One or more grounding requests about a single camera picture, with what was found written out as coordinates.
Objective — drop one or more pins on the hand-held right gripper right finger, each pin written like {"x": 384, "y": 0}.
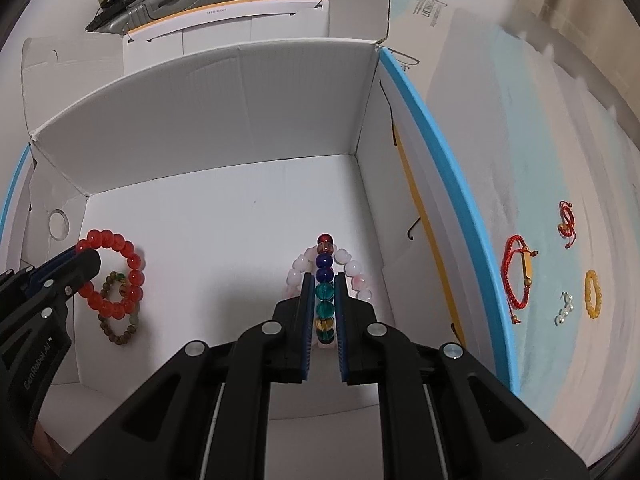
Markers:
{"x": 342, "y": 325}

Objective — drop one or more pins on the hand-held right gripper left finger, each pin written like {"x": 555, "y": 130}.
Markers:
{"x": 302, "y": 325}

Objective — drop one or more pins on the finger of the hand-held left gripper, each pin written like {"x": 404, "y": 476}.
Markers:
{"x": 35, "y": 275}
{"x": 82, "y": 270}

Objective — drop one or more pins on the white blue yellow cardboard box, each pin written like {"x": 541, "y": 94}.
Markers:
{"x": 225, "y": 185}

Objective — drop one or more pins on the pearl jewelry piece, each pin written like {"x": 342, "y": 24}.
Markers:
{"x": 564, "y": 312}

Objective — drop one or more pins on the striped blanket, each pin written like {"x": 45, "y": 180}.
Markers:
{"x": 550, "y": 160}

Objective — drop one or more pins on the beige curtain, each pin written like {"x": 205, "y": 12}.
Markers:
{"x": 575, "y": 0}

